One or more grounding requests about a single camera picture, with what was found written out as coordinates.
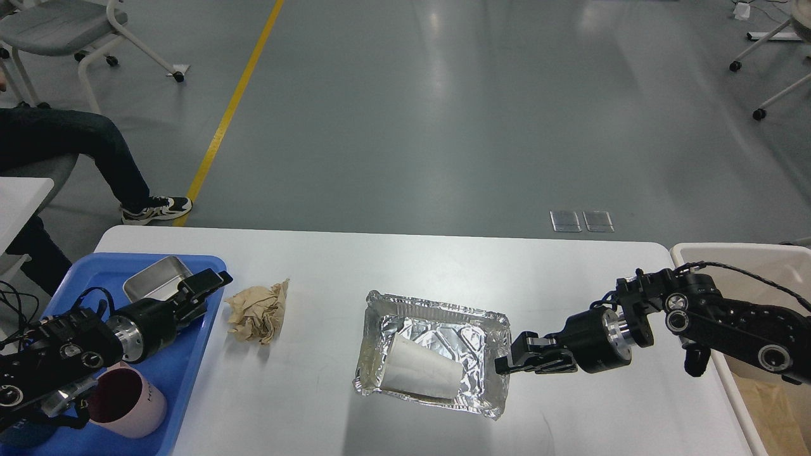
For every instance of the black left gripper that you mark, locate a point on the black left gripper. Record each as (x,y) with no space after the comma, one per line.
(148,325)

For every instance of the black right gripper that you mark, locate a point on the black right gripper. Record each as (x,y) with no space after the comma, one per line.
(592,340)

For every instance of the stainless steel rectangular container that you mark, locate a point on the stainless steel rectangular container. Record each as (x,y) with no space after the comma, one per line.
(160,280)

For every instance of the brown paper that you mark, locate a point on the brown paper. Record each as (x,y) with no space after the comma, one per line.
(257,313)

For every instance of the aluminium foil tray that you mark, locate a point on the aluminium foil tray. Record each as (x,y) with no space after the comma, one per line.
(472,337)

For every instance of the cream paper cup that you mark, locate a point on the cream paper cup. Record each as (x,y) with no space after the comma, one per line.
(414,369)

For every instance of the pink mug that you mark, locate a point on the pink mug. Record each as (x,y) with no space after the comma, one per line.
(126,403)

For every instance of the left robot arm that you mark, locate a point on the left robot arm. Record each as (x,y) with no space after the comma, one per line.
(49,381)

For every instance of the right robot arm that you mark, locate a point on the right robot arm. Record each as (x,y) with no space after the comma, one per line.
(765,336)

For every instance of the blue plastic tray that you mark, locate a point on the blue plastic tray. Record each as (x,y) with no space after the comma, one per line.
(172,370)

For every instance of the left floor socket plate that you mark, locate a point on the left floor socket plate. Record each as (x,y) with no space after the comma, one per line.
(565,221)

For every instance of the floor socket plate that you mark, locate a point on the floor socket plate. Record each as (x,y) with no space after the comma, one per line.
(598,221)
(565,221)

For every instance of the right floor socket plate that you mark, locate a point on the right floor socket plate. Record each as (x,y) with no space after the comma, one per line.
(598,221)

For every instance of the white side table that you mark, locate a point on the white side table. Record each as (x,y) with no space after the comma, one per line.
(20,199)

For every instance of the dark blue mug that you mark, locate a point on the dark blue mug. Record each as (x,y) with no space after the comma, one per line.
(27,434)

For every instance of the walking person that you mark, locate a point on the walking person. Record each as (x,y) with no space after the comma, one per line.
(31,135)

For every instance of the beige waste bin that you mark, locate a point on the beige waste bin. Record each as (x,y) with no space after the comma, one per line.
(774,414)

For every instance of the grey office chair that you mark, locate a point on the grey office chair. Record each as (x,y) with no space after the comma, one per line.
(65,28)

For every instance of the white power adapter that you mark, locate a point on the white power adapter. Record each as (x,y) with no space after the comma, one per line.
(741,11)

